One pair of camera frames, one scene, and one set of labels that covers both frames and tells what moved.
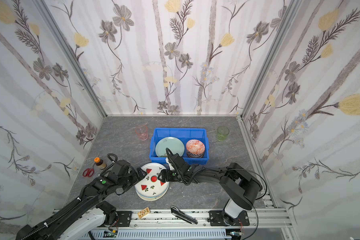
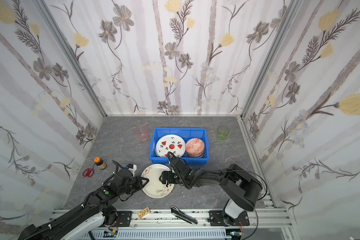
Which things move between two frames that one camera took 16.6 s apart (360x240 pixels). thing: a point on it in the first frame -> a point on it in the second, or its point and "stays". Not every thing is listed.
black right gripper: [170, 174] stays
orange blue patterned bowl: [195, 148] stays
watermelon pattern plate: [151, 185] -> [170, 143]
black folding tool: [177, 212] stays
